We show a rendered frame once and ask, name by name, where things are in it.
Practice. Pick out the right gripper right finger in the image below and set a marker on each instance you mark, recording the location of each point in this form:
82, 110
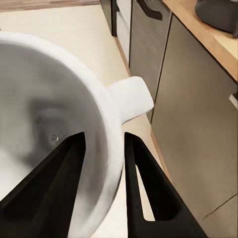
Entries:
173, 219

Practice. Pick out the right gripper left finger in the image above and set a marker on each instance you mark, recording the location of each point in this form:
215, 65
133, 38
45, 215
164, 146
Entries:
41, 205

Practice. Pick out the countertop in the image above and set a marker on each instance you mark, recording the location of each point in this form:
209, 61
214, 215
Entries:
220, 43

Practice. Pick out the coffee cup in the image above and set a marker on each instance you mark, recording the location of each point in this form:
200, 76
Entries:
48, 94

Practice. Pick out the coffee maker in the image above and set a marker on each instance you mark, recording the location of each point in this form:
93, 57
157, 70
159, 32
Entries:
222, 14

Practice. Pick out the dishwasher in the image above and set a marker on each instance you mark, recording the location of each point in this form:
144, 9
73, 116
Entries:
149, 25

